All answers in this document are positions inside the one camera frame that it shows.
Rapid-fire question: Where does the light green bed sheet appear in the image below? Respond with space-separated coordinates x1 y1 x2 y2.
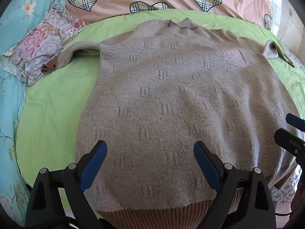
15 8 305 220

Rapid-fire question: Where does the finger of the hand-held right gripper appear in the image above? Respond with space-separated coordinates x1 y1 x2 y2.
285 113 305 132
274 128 305 158

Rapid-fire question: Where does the small-flower print cloth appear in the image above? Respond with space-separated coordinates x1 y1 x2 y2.
270 46 305 204

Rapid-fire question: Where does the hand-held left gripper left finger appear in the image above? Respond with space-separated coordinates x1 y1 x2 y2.
25 140 108 229

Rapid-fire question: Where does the light blue floral quilt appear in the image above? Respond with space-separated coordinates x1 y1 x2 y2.
0 0 69 220

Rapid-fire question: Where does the ruffled floral pillow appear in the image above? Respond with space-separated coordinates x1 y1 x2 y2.
0 2 86 87

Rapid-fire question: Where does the thin wall cable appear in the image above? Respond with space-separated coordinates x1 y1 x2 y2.
279 16 293 40

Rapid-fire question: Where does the beige knitted sweater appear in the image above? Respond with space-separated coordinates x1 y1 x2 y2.
42 18 301 229

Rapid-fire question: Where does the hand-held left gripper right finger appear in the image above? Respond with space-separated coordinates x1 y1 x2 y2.
193 141 277 229

